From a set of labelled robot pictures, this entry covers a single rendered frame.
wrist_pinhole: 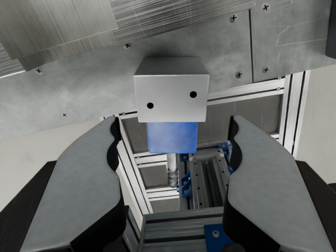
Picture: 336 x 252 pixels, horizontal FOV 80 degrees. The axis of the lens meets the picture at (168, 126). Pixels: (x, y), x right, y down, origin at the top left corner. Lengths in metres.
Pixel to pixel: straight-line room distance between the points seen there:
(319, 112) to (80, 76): 1.26
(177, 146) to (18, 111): 0.17
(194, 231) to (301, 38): 0.39
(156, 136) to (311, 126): 1.24
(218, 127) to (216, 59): 0.75
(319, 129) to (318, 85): 0.27
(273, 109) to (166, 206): 0.78
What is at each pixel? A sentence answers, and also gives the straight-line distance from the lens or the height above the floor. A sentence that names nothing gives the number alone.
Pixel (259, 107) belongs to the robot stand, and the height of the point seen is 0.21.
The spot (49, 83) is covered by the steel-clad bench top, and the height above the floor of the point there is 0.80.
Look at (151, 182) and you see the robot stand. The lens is 1.13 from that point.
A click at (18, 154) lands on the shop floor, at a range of 1.60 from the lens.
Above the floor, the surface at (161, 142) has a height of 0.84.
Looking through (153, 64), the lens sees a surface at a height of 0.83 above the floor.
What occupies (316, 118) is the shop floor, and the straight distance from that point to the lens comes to 1.36.
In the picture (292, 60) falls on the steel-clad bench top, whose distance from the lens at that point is 0.22.
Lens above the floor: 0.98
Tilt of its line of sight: 59 degrees down
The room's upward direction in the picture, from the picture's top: 177 degrees counter-clockwise
